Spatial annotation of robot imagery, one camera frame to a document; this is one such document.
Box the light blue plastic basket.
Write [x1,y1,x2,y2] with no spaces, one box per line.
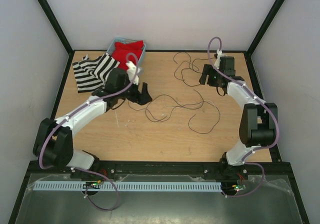
[106,37,146,70]

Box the black cage frame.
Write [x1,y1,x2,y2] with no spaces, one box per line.
[8,0,309,224]

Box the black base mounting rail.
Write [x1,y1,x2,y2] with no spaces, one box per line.
[27,160,294,181]

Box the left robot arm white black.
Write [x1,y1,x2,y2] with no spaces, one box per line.
[33,66,152,178]

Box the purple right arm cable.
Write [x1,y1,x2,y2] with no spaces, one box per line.
[207,36,280,199]

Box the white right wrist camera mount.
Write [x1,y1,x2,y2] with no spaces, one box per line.
[214,49,226,69]

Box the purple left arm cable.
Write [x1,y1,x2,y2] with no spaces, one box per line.
[39,52,141,211]

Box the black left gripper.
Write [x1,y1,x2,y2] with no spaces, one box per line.
[117,75,152,106]

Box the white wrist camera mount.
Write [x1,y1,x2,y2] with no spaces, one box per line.
[214,49,226,69]
[126,61,143,86]

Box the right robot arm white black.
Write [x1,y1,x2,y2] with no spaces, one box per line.
[199,54,279,179]

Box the black white striped cloth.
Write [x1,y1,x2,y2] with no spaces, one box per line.
[72,53,120,93]

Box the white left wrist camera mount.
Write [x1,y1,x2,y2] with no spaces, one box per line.
[126,61,143,86]

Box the light blue slotted cable duct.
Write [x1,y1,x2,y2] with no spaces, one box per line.
[33,181,221,193]

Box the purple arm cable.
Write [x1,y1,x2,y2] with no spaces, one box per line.
[207,36,280,199]
[39,52,141,211]

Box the red cloth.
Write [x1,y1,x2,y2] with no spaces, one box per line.
[111,40,144,71]

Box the translucent white zip tie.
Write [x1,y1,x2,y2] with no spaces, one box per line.
[114,110,120,128]

